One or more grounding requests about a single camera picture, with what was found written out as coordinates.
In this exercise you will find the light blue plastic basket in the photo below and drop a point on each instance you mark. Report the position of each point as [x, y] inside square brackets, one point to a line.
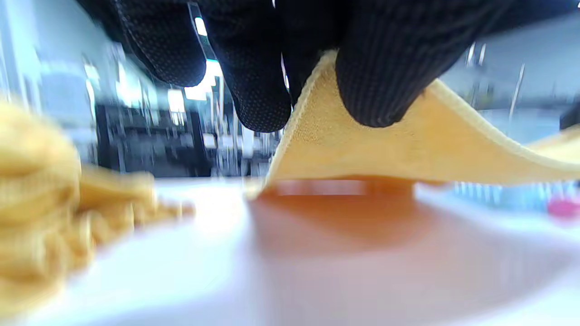
[498, 197]

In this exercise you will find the person's left hand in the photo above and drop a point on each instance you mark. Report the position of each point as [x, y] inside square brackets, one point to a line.
[253, 54]

